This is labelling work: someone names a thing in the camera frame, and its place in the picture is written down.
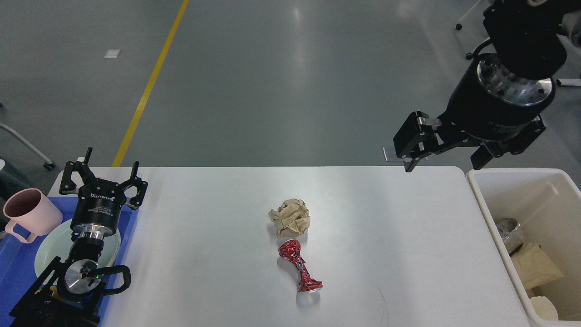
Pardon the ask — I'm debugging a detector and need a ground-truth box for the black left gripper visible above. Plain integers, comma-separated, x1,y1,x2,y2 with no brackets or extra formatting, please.
59,146,148,237

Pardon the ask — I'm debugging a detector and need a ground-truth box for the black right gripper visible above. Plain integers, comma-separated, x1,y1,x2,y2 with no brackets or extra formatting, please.
394,54,556,173

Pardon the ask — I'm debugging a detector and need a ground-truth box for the light green plate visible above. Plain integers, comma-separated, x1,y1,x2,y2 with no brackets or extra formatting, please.
34,220,122,277

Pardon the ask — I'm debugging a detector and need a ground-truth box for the aluminium foil tray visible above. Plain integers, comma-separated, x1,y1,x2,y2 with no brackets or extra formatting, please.
495,218,527,255

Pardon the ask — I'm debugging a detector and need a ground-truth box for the white paper cup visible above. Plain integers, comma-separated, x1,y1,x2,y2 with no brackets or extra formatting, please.
529,296,559,321

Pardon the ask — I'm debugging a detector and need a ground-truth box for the brown paper ball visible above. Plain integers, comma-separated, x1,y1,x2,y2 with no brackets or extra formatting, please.
268,198,311,238

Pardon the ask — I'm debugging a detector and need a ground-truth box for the crushed red can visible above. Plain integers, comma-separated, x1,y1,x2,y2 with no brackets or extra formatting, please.
278,238,323,293

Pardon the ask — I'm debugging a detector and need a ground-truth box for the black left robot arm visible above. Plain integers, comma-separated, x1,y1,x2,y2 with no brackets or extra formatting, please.
9,147,148,327

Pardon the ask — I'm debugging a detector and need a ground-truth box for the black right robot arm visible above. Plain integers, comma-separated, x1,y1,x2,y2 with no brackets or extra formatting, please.
394,0,580,172

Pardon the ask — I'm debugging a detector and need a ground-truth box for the pink mug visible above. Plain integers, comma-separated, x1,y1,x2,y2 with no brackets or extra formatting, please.
3,188,64,244

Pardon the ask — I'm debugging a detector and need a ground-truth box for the left floor outlet cover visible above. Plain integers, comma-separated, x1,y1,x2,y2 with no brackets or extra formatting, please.
383,147,404,162

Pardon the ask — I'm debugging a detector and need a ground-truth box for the person in jeans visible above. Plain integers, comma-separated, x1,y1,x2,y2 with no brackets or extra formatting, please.
0,158,29,238

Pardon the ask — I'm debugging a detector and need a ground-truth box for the white plastic bin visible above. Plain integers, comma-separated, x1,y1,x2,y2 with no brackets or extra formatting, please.
467,168,581,327

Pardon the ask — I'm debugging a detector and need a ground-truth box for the white office chair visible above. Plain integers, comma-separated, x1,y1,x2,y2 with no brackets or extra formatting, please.
454,0,494,60

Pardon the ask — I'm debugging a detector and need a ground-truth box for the white floor bar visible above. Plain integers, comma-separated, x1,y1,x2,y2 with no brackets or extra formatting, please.
556,78,581,87

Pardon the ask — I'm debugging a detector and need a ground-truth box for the grey chair frame left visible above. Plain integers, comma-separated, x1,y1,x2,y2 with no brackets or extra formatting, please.
0,123,55,171

